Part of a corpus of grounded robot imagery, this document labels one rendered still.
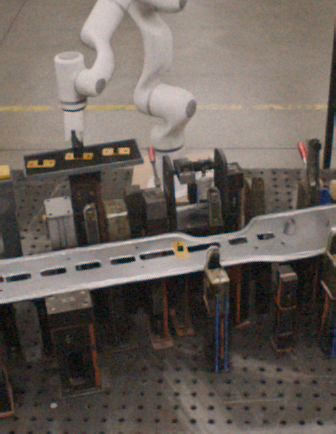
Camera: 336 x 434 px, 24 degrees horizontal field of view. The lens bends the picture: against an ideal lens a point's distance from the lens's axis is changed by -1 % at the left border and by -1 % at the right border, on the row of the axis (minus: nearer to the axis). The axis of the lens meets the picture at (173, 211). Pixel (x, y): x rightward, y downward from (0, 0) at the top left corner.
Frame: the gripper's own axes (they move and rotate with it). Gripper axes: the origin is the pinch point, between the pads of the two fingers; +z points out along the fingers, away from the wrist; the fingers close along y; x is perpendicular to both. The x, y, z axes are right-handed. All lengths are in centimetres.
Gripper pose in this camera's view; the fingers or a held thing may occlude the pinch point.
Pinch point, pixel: (78, 149)
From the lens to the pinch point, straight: 245.7
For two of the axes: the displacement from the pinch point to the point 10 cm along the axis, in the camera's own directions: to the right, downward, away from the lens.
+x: 10.0, 0.0, -0.5
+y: -0.5, 5.7, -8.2
